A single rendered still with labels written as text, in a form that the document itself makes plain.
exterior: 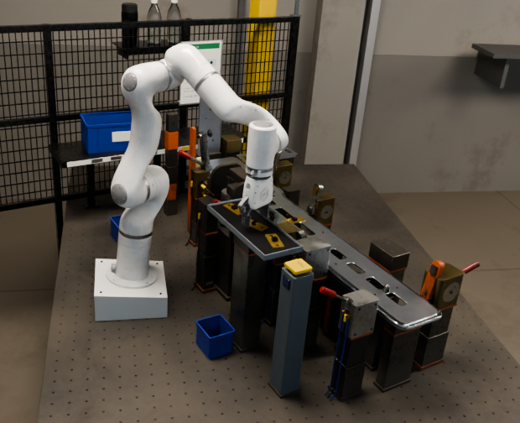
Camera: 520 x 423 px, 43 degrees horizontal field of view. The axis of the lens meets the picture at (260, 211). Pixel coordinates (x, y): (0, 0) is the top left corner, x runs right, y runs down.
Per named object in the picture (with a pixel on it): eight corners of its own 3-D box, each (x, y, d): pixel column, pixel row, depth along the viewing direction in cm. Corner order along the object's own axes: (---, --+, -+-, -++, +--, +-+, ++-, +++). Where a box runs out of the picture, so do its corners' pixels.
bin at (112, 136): (155, 148, 299) (156, 121, 293) (87, 154, 287) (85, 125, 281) (146, 136, 312) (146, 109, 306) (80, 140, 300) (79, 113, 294)
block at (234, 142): (237, 207, 325) (241, 138, 309) (223, 211, 321) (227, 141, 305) (229, 201, 331) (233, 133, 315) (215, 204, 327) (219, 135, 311)
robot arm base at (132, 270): (102, 286, 236) (106, 241, 228) (108, 259, 253) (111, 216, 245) (156, 290, 239) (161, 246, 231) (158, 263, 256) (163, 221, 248)
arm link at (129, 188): (159, 204, 235) (128, 217, 222) (134, 191, 240) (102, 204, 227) (177, 66, 213) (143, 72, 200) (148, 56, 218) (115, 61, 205)
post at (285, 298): (300, 391, 211) (315, 274, 191) (280, 399, 207) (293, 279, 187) (287, 377, 216) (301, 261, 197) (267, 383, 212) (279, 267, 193)
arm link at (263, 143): (257, 156, 208) (240, 164, 201) (261, 116, 202) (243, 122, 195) (280, 164, 204) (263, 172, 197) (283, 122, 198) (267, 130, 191)
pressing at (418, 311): (453, 315, 205) (454, 310, 204) (398, 333, 194) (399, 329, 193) (235, 157, 308) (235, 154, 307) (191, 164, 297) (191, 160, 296)
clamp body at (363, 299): (362, 394, 212) (380, 300, 196) (333, 406, 206) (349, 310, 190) (348, 380, 218) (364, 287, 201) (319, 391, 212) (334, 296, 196)
